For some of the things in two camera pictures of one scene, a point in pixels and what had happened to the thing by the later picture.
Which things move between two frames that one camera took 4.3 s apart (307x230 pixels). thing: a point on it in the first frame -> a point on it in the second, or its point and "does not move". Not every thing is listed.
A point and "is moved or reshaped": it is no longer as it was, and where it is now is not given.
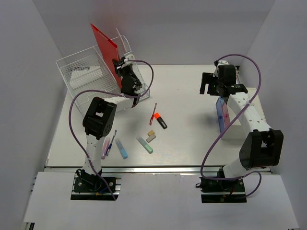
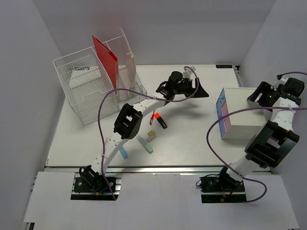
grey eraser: [150, 138] does not move
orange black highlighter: [162, 122] does not move
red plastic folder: [110, 50] is moved or reshaped
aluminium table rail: [136, 169] does not move
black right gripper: [208, 78] -> [263, 87]
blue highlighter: [123, 152] does not move
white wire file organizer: [86, 77] does not move
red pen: [153, 114] does not move
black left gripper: [116, 64] -> [200, 92]
